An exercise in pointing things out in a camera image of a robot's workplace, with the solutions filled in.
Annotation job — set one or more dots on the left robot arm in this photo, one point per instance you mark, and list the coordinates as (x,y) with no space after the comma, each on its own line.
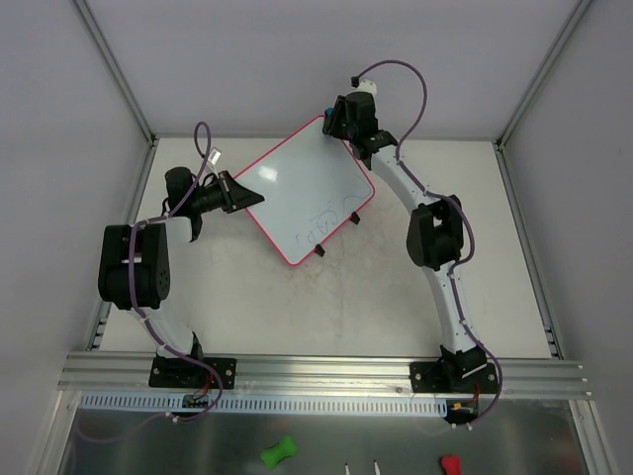
(134,273)

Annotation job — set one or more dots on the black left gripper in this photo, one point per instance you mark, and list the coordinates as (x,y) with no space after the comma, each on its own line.
(228,192)

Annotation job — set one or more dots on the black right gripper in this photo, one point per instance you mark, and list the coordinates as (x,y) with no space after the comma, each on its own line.
(336,124)

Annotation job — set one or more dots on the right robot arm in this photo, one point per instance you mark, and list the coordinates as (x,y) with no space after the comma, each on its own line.
(435,237)

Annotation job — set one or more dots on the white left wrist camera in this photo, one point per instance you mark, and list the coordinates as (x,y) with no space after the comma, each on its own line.
(213,159)

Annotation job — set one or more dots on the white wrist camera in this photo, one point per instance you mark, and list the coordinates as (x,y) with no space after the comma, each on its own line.
(365,85)
(213,159)

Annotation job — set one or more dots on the aluminium frame post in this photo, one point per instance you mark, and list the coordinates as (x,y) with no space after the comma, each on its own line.
(99,40)
(544,69)

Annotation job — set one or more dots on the aluminium mounting rail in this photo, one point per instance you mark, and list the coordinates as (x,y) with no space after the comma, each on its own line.
(547,379)

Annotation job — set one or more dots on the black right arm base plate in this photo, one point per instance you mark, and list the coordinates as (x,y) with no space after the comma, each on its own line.
(440,377)

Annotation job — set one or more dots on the black whiteboard clip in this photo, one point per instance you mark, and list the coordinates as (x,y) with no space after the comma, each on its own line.
(320,250)
(354,218)

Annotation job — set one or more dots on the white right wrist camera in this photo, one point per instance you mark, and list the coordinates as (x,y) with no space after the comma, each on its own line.
(365,85)

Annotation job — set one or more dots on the green bone-shaped eraser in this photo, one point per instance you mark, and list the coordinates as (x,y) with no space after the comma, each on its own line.
(275,454)

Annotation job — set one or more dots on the pink framed whiteboard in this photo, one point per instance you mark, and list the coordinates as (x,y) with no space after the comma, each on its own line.
(311,184)

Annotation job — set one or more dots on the white slotted cable duct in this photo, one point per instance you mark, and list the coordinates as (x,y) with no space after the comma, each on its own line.
(230,403)

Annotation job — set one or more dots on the black whiteboard clip right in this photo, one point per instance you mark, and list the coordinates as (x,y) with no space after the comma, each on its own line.
(354,218)

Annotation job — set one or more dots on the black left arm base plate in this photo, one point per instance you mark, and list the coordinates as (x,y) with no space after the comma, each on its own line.
(175,373)

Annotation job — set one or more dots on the right aluminium frame post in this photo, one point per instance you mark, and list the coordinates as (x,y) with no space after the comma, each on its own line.
(544,69)

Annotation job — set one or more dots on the left aluminium frame post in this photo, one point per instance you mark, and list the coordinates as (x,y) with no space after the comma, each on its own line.
(99,40)

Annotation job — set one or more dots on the red bone-shaped eraser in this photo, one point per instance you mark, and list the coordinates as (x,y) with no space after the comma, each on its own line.
(451,464)

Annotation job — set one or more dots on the black whiteboard clip front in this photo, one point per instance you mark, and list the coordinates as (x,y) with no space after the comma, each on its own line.
(320,250)

